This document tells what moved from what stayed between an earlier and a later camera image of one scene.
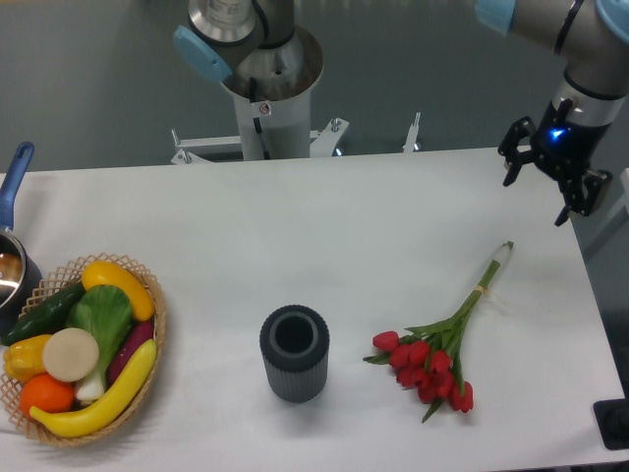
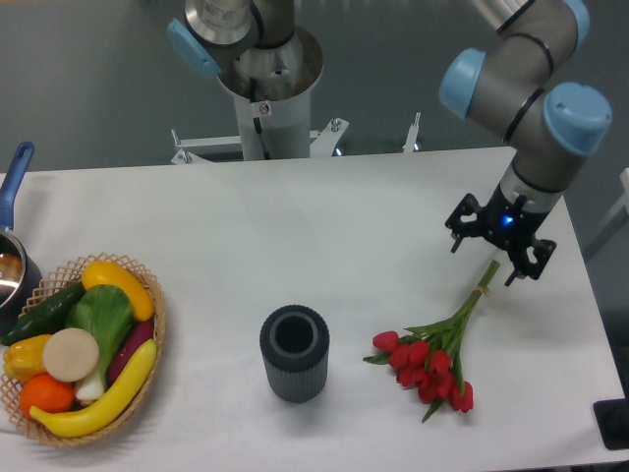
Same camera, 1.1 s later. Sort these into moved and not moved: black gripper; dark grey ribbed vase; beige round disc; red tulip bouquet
Moved: black gripper
Not moved: red tulip bouquet; dark grey ribbed vase; beige round disc
